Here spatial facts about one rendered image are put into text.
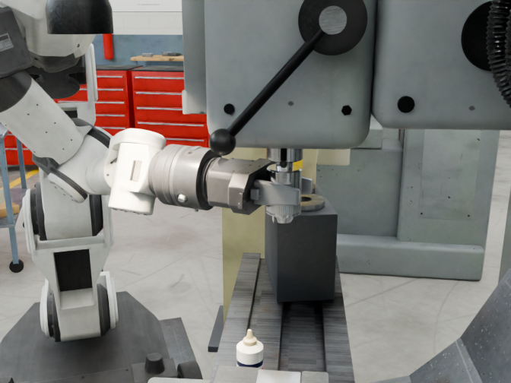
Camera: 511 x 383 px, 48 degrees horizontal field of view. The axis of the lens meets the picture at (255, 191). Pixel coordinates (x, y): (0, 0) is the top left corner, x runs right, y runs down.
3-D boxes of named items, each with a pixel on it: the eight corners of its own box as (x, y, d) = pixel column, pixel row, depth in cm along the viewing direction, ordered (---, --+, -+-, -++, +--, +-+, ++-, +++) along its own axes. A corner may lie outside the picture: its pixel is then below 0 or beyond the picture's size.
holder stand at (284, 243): (275, 302, 117) (277, 209, 112) (264, 259, 138) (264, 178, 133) (334, 300, 118) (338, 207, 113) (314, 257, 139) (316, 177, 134)
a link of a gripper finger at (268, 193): (299, 208, 75) (255, 202, 77) (299, 184, 74) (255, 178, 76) (295, 212, 73) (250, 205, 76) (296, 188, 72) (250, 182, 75)
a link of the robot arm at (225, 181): (243, 163, 72) (160, 154, 76) (242, 236, 74) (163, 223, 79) (279, 144, 83) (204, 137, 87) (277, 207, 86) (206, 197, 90)
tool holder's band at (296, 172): (293, 169, 80) (293, 162, 79) (307, 177, 75) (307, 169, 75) (261, 171, 78) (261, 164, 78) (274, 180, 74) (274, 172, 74)
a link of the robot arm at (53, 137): (55, 191, 113) (-30, 115, 97) (98, 142, 117) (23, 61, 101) (87, 210, 106) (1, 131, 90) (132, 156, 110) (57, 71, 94)
